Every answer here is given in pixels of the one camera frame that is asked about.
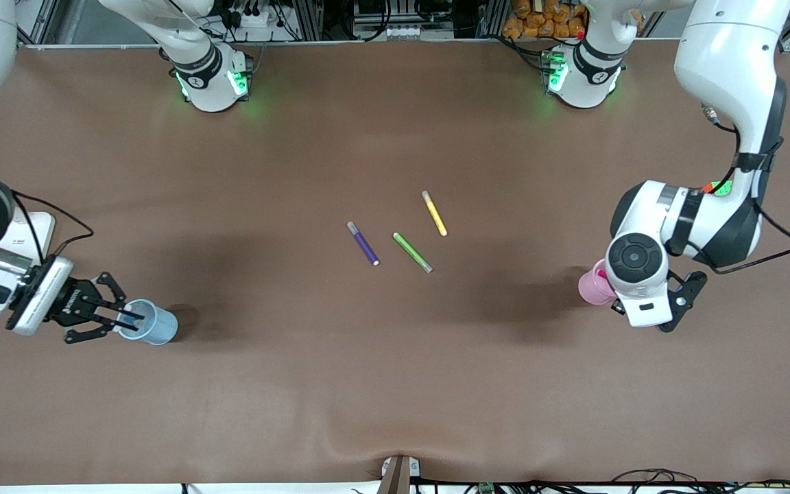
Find pink mesh cup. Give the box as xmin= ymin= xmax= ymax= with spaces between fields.
xmin=578 ymin=259 xmax=619 ymax=305

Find light blue mesh cup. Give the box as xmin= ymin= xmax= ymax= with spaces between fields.
xmin=119 ymin=299 xmax=179 ymax=346

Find white lamp stand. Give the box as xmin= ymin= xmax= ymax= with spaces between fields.
xmin=0 ymin=209 xmax=56 ymax=259

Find yellow marker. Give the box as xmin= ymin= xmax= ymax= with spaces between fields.
xmin=422 ymin=191 xmax=448 ymax=237

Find green marker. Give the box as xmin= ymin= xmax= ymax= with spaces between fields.
xmin=393 ymin=233 xmax=433 ymax=274

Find purple marker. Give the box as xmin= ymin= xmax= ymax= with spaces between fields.
xmin=347 ymin=221 xmax=380 ymax=266

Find orange snack bags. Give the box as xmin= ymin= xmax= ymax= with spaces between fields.
xmin=503 ymin=0 xmax=643 ymax=40

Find white power strip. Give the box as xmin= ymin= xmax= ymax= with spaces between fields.
xmin=220 ymin=0 xmax=276 ymax=30

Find white terminal block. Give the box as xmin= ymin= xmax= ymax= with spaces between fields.
xmin=381 ymin=24 xmax=437 ymax=40

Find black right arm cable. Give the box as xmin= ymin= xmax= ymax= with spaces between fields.
xmin=10 ymin=191 xmax=95 ymax=265

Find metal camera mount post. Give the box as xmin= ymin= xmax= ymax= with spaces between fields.
xmin=376 ymin=454 xmax=421 ymax=494

